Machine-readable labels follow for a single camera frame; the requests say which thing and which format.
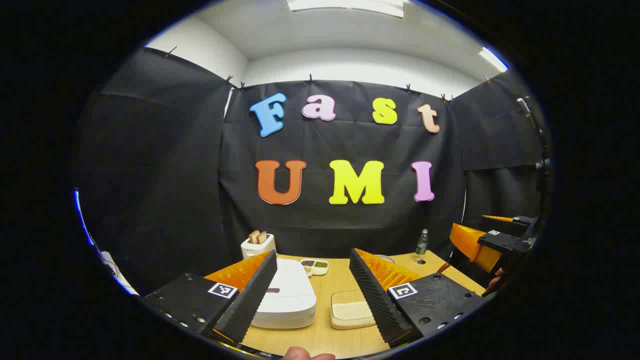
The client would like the clear green label water bottle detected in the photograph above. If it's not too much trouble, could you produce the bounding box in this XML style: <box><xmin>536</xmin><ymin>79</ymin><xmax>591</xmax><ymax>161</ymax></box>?
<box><xmin>415</xmin><ymin>228</ymin><xmax>429</xmax><ymax>263</ymax></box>

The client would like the white toaster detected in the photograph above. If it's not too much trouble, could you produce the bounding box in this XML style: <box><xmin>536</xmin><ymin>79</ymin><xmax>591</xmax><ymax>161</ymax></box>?
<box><xmin>240</xmin><ymin>233</ymin><xmax>277</xmax><ymax>260</ymax></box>

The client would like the white divided grain dish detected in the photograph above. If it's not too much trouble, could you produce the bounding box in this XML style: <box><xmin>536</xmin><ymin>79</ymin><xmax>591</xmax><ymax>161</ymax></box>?
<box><xmin>300</xmin><ymin>258</ymin><xmax>330</xmax><ymax>277</ymax></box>

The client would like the white object with dark cable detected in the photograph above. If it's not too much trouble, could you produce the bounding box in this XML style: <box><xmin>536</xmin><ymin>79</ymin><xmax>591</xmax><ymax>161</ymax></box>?
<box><xmin>97</xmin><ymin>249</ymin><xmax>141</xmax><ymax>297</ymax></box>

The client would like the white rice cooker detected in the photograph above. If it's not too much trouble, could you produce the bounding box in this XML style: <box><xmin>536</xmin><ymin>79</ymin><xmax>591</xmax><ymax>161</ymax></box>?
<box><xmin>250</xmin><ymin>258</ymin><xmax>317</xmax><ymax>329</ymax></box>

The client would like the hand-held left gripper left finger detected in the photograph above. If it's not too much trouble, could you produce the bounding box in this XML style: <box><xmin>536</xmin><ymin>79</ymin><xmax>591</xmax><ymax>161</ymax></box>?
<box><xmin>141</xmin><ymin>249</ymin><xmax>279</xmax><ymax>345</ymax></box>

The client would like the clear container of white rice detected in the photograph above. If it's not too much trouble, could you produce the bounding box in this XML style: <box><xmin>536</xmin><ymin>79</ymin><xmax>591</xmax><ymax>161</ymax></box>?
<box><xmin>329</xmin><ymin>290</ymin><xmax>377</xmax><ymax>330</ymax></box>

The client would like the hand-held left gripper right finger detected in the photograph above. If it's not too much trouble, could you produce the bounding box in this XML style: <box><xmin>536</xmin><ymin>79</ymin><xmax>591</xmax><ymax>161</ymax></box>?
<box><xmin>348</xmin><ymin>247</ymin><xmax>490</xmax><ymax>349</ymax></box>

